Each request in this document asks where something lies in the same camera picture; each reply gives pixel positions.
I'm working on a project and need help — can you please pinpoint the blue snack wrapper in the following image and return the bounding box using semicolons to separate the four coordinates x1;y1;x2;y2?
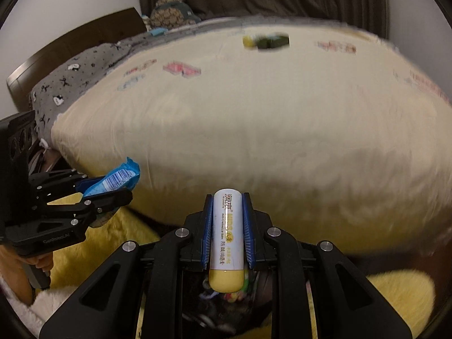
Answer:
83;158;141;197

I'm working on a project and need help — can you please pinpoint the white yellow capped tube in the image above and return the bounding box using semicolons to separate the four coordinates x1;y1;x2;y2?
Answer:
209;189;244;294

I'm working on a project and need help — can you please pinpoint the dark green box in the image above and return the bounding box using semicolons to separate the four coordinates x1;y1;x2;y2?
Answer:
256;34;290;50

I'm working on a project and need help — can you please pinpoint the person's left hand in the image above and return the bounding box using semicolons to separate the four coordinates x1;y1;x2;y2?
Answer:
1;245;54;305

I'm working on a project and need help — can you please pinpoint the white fluffy sleeve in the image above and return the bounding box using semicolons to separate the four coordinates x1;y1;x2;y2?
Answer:
1;276;81;338

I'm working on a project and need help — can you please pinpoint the yellow fluffy garment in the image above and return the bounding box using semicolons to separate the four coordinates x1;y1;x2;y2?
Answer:
45;203;437;339

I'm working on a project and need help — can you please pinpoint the dark wooden headboard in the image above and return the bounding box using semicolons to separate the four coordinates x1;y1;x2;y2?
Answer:
6;8;145;112

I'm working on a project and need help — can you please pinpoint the grey patterned bed sheet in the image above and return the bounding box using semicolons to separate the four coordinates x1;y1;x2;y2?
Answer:
29;31;180;148

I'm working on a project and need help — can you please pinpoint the cream printed duvet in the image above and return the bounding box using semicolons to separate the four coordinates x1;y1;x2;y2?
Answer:
51;21;451;253

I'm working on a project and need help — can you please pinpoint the light blue small item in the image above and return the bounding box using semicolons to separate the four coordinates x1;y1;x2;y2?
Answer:
149;28;168;37

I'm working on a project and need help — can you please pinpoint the brown patterned plush toy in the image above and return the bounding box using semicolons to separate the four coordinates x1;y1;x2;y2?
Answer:
142;0;201;31

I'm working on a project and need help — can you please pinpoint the colourful crumpled wrapper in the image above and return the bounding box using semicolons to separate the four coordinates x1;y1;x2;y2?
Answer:
242;35;261;49

